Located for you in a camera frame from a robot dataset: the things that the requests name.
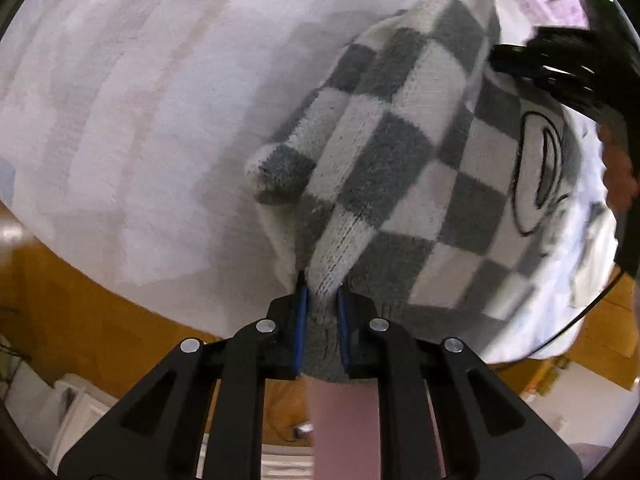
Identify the grey white checkered cardigan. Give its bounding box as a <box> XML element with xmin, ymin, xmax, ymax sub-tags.
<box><xmin>246</xmin><ymin>0</ymin><xmax>615</xmax><ymax>382</ymax></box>

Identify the person right hand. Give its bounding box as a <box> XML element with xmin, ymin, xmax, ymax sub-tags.
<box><xmin>598</xmin><ymin>126</ymin><xmax>639</xmax><ymax>214</ymax></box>

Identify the white floral bed sheet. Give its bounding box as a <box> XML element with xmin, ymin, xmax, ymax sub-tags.
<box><xmin>0</xmin><ymin>0</ymin><xmax>622</xmax><ymax>366</ymax></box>

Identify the black cable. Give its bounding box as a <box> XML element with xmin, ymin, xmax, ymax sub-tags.
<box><xmin>529</xmin><ymin>263</ymin><xmax>626</xmax><ymax>356</ymax></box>

